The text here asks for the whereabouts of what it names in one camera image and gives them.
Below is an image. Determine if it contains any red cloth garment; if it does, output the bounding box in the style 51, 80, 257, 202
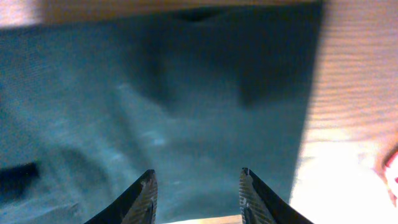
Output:
382, 146, 397, 207

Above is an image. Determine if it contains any plain black t-shirt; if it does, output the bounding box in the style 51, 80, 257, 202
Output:
1, 1, 324, 223

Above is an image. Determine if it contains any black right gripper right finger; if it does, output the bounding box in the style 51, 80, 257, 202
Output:
239, 167, 313, 224

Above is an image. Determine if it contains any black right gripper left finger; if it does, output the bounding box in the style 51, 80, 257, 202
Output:
85, 169, 158, 224

